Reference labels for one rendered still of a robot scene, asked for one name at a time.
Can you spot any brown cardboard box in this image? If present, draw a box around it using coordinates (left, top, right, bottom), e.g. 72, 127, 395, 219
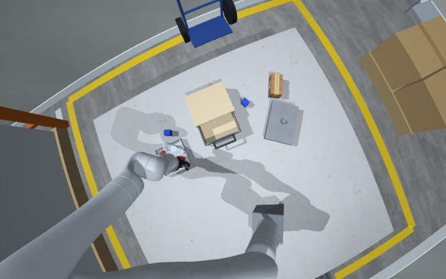
268, 73, 283, 98

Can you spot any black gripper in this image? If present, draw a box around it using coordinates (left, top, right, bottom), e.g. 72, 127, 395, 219
176, 156, 190, 171

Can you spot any grey metal lid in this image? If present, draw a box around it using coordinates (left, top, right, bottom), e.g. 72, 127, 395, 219
264, 100, 299, 145

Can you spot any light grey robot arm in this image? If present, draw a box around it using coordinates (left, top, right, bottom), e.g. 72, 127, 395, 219
0, 142, 279, 279

